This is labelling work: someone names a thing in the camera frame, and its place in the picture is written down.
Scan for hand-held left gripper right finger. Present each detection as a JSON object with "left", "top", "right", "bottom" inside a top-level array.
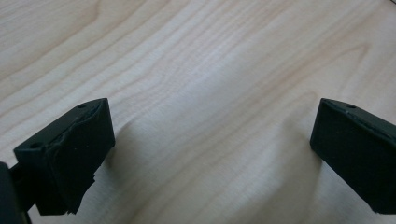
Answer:
[{"left": 309, "top": 97, "right": 396, "bottom": 215}]

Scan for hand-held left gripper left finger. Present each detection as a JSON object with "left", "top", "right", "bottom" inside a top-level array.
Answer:
[{"left": 13, "top": 97, "right": 117, "bottom": 217}]

